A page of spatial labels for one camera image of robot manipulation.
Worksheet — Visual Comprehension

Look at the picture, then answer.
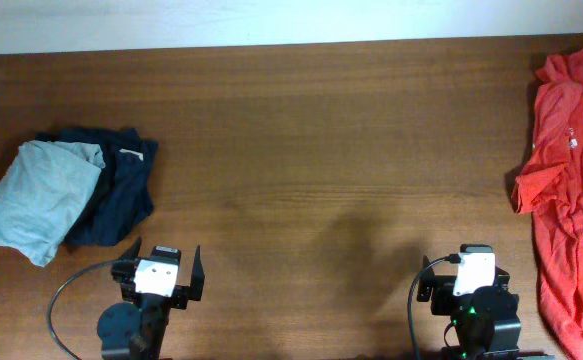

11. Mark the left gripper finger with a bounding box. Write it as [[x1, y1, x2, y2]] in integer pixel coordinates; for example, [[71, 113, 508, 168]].
[[188, 246, 205, 301], [118, 237, 142, 261]]

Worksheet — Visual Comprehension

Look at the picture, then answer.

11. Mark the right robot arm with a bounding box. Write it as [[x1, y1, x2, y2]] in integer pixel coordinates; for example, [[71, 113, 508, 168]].
[[407, 254, 551, 360]]

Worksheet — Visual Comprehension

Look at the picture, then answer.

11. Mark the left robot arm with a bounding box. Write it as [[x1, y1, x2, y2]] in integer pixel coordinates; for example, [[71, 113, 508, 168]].
[[97, 239, 205, 360]]

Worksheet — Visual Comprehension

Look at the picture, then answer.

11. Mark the navy folded garment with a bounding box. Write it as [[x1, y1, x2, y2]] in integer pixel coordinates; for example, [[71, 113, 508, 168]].
[[36, 127, 158, 247]]

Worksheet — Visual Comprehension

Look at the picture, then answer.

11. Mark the grey folded shirt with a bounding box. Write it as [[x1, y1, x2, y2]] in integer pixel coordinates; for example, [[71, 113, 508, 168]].
[[0, 140, 105, 267]]

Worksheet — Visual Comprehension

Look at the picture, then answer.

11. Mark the red crumpled shirt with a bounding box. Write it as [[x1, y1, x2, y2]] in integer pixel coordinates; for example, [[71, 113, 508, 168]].
[[512, 50, 583, 359]]

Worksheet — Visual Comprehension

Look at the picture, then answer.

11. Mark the right black cable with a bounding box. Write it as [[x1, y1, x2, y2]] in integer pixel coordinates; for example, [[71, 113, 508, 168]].
[[406, 253, 462, 360]]

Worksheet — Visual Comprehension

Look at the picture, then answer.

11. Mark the black cable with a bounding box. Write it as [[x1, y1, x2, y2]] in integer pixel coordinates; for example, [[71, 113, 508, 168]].
[[406, 253, 462, 360], [46, 258, 122, 360]]

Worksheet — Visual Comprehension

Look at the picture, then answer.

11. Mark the left black cable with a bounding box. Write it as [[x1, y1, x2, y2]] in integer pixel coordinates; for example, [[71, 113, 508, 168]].
[[46, 258, 122, 360]]

